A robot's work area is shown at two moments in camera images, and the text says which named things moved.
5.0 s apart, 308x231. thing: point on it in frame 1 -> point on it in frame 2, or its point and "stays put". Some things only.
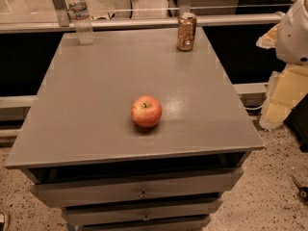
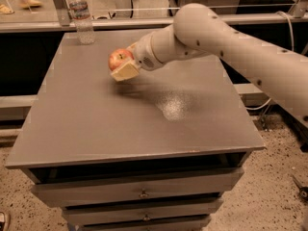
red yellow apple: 146,111 -> 119,58
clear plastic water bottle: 79,12 stays put
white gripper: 295,38 -> 143,56
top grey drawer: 48,193 stays put
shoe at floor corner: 2,220 stays put
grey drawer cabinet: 82,152 stays put
